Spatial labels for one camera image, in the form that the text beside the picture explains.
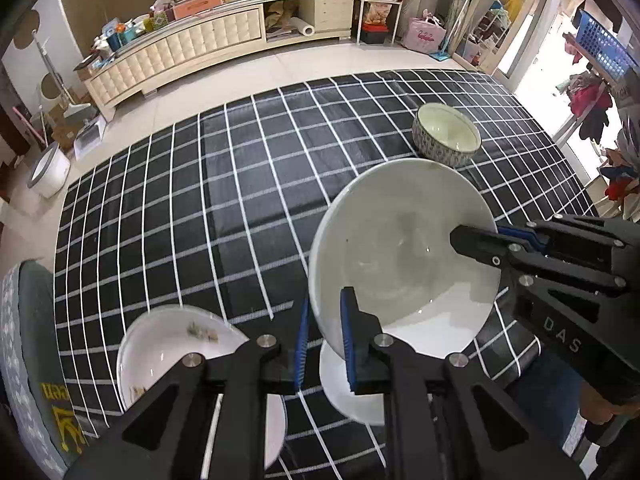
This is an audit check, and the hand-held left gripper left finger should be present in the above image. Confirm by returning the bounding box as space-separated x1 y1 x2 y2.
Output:
65 297 311 480

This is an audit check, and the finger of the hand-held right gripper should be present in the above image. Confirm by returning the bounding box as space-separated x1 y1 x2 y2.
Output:
450 225 626 296
497 214 628 261

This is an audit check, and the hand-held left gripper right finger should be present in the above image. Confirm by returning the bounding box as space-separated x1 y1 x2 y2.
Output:
340 287 586 480

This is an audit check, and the plain white bowl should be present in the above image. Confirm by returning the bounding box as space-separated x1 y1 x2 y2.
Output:
308 159 500 361

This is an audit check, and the small white floral plate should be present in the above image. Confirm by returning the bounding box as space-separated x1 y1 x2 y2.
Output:
116 304 249 413

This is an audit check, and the person's right hand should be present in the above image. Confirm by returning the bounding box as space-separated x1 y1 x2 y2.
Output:
580 385 633 441

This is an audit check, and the green patterned ceramic bowl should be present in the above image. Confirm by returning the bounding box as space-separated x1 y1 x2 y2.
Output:
412 103 482 168

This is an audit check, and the pile of clothes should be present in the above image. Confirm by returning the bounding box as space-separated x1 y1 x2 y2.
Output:
560 32 640 221

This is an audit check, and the black white checked tablecloth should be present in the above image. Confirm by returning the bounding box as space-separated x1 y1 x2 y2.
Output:
52 70 608 480

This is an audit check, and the blue plastic basket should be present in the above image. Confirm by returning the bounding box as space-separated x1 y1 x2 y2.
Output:
574 9 638 81

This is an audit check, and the pink bag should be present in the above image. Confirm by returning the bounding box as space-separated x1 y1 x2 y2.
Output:
409 10 447 52

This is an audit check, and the white dustpan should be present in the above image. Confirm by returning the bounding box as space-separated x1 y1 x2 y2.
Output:
74 120 107 156

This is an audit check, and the white mop bucket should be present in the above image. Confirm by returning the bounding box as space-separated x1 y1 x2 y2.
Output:
27 141 71 198

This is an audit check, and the cream television cabinet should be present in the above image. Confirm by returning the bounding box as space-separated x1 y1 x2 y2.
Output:
77 0 356 108

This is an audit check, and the cardboard box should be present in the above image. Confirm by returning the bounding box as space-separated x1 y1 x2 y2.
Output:
50 105 81 151

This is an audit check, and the grey broom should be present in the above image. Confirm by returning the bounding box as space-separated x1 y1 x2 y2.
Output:
32 30 96 121

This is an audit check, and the pink box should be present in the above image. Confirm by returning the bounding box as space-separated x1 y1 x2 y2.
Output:
172 0 223 20

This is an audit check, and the white wire rack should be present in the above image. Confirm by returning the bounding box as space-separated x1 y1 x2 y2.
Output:
334 0 413 45

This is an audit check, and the brown round wall decor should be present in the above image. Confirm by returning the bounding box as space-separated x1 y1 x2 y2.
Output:
40 72 63 101
12 10 41 48

